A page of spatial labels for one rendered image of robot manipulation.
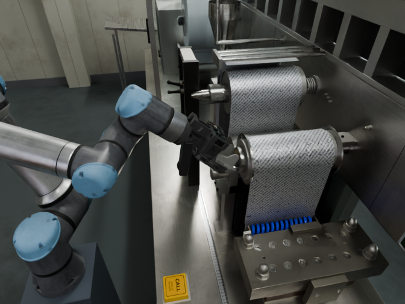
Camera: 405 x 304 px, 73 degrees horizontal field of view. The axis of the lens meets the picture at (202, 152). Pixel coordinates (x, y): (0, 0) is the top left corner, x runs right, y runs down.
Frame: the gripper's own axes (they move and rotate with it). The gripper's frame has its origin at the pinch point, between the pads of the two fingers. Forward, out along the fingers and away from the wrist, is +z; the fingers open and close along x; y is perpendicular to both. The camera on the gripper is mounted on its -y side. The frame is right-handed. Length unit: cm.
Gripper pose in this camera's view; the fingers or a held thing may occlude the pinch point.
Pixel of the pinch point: (231, 167)
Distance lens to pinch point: 78.4
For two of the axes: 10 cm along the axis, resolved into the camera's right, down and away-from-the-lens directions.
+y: 6.4, -6.7, -3.8
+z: 7.5, 4.3, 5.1
